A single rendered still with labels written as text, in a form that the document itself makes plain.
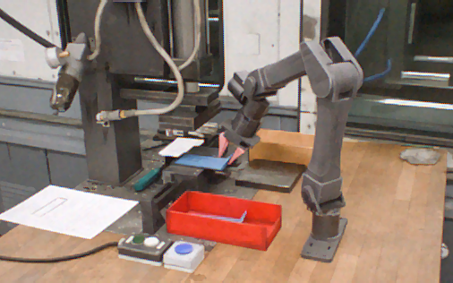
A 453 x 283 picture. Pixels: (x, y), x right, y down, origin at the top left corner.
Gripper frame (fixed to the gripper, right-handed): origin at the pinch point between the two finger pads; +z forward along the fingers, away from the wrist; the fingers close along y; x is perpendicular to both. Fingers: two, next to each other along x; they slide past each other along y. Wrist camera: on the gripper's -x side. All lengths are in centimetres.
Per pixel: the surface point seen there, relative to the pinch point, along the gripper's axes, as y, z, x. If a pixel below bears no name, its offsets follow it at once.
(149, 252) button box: -1.7, 8.9, 37.6
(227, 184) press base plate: -3.5, 10.2, -5.8
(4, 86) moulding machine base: 119, 74, -69
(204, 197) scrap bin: -2.3, 5.7, 13.0
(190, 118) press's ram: 11.3, -8.7, 9.4
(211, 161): 2.9, 3.7, -0.4
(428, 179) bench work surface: -49, -16, -28
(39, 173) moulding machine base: 86, 103, -69
